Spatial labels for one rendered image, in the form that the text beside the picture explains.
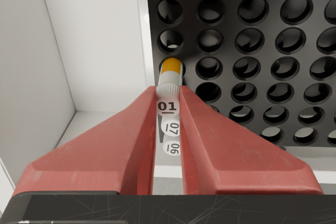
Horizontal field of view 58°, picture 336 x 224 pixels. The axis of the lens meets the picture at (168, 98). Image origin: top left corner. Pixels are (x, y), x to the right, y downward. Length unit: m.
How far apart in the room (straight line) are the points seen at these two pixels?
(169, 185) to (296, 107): 1.49
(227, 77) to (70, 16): 0.12
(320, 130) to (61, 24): 0.18
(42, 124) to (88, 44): 0.06
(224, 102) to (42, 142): 0.12
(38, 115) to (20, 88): 0.03
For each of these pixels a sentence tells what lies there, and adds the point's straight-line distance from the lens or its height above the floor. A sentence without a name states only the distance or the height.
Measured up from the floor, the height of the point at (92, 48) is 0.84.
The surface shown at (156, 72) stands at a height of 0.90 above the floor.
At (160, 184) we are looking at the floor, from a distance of 1.64.
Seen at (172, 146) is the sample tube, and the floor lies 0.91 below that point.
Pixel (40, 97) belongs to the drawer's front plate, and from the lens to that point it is 0.22.
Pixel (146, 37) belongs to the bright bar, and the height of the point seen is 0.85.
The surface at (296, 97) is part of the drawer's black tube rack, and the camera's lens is 0.17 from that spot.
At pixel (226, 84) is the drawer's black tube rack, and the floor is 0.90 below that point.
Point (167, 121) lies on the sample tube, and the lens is 0.15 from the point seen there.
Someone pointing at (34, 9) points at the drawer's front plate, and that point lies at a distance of 0.22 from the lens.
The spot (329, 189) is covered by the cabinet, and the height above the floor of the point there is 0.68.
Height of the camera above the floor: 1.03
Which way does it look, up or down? 55 degrees down
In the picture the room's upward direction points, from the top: 171 degrees counter-clockwise
